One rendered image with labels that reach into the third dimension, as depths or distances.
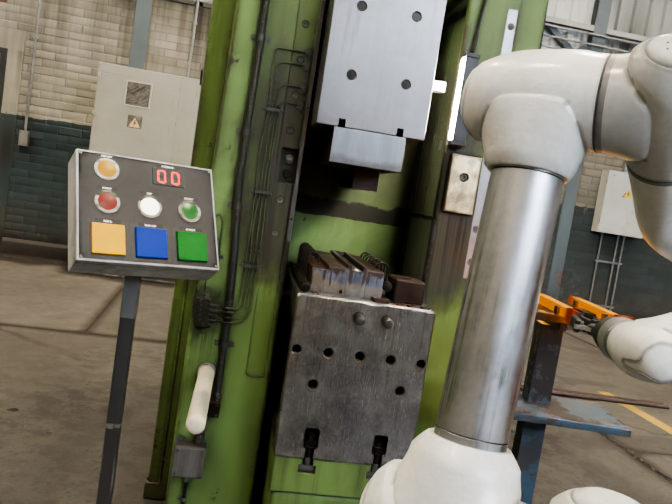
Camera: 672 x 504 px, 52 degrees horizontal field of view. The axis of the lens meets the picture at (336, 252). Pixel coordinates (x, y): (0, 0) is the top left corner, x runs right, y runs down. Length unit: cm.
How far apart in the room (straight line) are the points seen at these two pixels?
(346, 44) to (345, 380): 89
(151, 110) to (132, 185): 552
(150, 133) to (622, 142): 646
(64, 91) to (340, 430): 652
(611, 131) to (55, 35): 745
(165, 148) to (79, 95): 127
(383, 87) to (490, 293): 106
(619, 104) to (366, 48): 107
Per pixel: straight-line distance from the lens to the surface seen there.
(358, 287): 190
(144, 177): 175
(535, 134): 95
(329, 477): 199
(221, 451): 215
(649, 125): 96
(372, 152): 189
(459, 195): 207
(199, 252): 171
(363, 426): 194
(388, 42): 193
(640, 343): 135
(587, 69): 98
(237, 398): 210
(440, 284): 210
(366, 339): 187
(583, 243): 901
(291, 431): 192
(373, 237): 238
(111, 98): 730
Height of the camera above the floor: 119
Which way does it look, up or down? 5 degrees down
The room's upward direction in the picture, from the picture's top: 9 degrees clockwise
